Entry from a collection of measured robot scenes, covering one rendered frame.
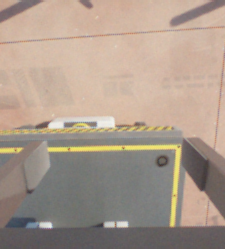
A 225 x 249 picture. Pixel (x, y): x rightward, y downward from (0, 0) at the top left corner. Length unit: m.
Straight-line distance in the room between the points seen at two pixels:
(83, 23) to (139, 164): 0.59
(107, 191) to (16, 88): 0.60
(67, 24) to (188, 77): 0.55
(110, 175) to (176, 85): 0.49
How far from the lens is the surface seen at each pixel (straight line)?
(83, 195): 0.62
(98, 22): 0.83
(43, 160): 0.16
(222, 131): 0.98
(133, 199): 0.62
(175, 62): 0.84
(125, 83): 0.81
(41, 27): 0.88
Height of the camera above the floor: 0.80
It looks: 73 degrees down
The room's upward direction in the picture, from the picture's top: 176 degrees counter-clockwise
